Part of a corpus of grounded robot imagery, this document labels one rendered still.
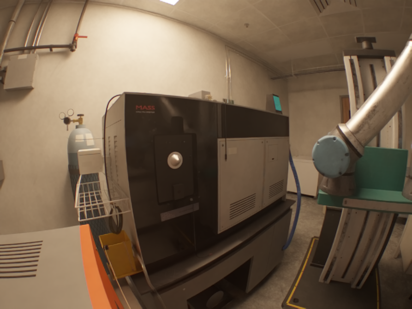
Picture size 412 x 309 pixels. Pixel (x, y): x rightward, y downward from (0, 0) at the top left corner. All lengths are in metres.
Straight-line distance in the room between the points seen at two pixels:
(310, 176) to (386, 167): 2.76
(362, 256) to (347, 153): 0.85
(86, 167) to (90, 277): 0.66
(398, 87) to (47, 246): 0.93
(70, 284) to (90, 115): 1.55
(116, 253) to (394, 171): 1.28
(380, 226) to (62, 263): 1.26
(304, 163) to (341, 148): 3.05
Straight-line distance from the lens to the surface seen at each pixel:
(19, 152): 1.81
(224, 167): 0.80
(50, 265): 0.30
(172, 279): 0.76
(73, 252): 0.31
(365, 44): 1.16
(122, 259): 0.72
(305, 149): 4.31
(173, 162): 0.62
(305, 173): 3.67
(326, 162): 0.64
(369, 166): 1.00
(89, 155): 0.84
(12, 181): 1.88
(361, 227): 1.20
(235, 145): 0.84
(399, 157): 1.05
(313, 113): 4.26
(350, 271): 1.40
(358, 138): 0.65
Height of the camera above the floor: 1.30
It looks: 7 degrees down
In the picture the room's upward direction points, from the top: 1 degrees counter-clockwise
